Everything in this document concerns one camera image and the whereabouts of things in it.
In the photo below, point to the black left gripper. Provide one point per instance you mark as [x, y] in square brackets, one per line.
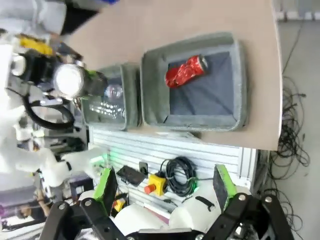
[40, 67]

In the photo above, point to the grey fabric basket plastic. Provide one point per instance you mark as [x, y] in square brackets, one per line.
[131, 100]

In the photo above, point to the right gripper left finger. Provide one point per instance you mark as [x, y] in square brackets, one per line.
[105, 190]

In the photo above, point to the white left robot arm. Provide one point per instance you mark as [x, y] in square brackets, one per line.
[7, 125]

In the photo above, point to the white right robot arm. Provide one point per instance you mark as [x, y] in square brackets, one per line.
[190, 215]

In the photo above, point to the white power strip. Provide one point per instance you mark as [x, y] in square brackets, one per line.
[295, 15]

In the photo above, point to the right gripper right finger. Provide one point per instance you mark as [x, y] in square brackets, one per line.
[222, 187]

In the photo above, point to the crushed red can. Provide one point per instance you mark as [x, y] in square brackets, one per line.
[185, 72]

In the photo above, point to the white coat figure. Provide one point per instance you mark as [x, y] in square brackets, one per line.
[30, 15]

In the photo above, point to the black socket plate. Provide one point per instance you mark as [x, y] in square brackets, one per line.
[143, 167]

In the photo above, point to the yellow emergency stop button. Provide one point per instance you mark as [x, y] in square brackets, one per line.
[157, 184]

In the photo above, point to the grey fabric basket can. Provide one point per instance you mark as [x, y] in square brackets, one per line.
[155, 100]

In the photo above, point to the small yellow emergency stop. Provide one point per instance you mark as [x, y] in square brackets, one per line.
[119, 205]

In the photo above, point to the clear plastic bottle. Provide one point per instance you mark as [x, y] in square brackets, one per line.
[107, 107]

